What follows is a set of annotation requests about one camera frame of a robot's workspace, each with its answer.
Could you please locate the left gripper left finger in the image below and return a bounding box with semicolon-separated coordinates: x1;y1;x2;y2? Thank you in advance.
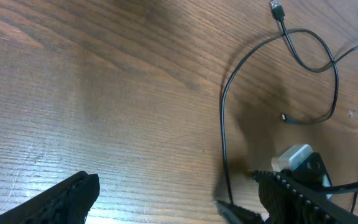
0;171;100;224

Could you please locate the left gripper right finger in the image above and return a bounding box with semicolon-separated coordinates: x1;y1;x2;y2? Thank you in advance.
258;172;358;224

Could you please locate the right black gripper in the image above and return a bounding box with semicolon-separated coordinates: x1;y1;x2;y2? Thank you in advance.
215;152;332;224

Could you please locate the black USB cable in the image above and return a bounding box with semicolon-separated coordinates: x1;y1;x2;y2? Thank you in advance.
219;0;358;206

